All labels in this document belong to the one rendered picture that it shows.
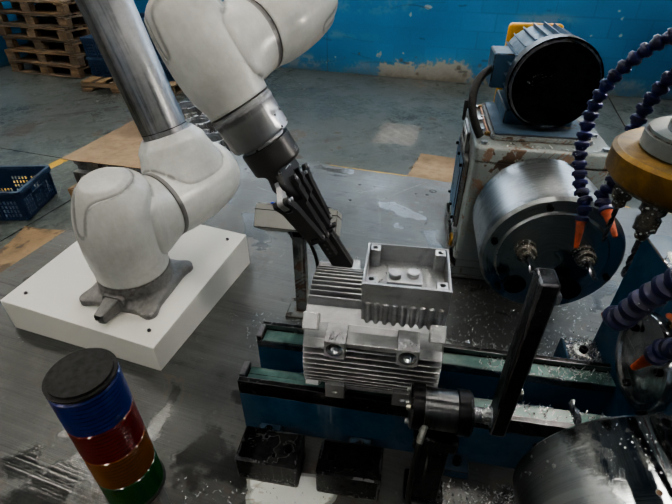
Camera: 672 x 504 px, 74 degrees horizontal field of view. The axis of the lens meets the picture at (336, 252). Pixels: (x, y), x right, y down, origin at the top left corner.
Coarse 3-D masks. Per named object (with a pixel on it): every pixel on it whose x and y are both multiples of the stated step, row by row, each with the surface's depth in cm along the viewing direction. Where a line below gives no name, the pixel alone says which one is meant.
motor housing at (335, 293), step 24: (312, 288) 66; (336, 288) 65; (360, 288) 66; (336, 312) 64; (360, 312) 64; (312, 336) 64; (360, 336) 63; (384, 336) 63; (312, 360) 64; (336, 360) 63; (360, 360) 63; (384, 360) 62; (432, 360) 61; (360, 384) 66; (384, 384) 65; (408, 384) 64; (432, 384) 63
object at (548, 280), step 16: (544, 272) 45; (544, 288) 43; (560, 288) 43; (528, 304) 47; (544, 304) 45; (528, 320) 46; (544, 320) 46; (528, 336) 47; (512, 352) 51; (528, 352) 49; (512, 368) 50; (528, 368) 50; (512, 384) 52; (496, 400) 56; (512, 400) 53; (496, 416) 56; (496, 432) 57
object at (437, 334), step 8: (320, 264) 73; (328, 264) 73; (304, 312) 63; (312, 312) 63; (304, 320) 63; (312, 320) 63; (304, 328) 63; (312, 328) 62; (432, 328) 61; (440, 328) 61; (432, 336) 61; (440, 336) 60; (312, 384) 70
